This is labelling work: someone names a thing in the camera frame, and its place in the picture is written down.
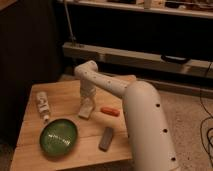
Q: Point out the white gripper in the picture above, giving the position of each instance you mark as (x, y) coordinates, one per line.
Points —
(87, 92)

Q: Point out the white sponge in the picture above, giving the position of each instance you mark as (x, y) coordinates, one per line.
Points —
(85, 110)

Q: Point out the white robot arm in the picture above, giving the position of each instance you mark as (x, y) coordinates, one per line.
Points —
(150, 139)

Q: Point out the green ceramic bowl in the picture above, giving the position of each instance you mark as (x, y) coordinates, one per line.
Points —
(58, 137)

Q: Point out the orange carrot toy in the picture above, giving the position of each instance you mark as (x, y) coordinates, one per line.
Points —
(110, 111)

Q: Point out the white tube bottle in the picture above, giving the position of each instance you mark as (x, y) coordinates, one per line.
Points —
(43, 105)

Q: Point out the grey rectangular block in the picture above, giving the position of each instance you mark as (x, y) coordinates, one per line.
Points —
(106, 139)

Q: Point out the wooden table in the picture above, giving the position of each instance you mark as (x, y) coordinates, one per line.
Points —
(64, 102)

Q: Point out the black flat object on shelf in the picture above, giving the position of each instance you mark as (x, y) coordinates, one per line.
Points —
(176, 60)

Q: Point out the wooden shelf unit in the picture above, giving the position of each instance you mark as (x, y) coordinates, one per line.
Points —
(123, 34)

